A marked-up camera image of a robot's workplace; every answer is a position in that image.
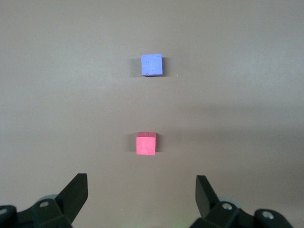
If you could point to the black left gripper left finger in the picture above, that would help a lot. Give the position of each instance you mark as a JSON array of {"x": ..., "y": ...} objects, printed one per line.
[{"x": 69, "y": 202}]

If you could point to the purple foam cube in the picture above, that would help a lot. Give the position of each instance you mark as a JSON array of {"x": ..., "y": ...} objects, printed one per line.
[{"x": 152, "y": 65}]

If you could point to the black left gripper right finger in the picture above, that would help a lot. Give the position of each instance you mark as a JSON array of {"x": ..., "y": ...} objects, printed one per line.
[{"x": 209, "y": 204}]

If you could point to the brown table cloth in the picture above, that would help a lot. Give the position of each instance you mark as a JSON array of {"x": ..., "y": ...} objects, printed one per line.
[{"x": 71, "y": 95}]

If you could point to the red foam cube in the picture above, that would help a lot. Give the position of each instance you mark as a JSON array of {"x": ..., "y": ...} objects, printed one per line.
[{"x": 146, "y": 145}]

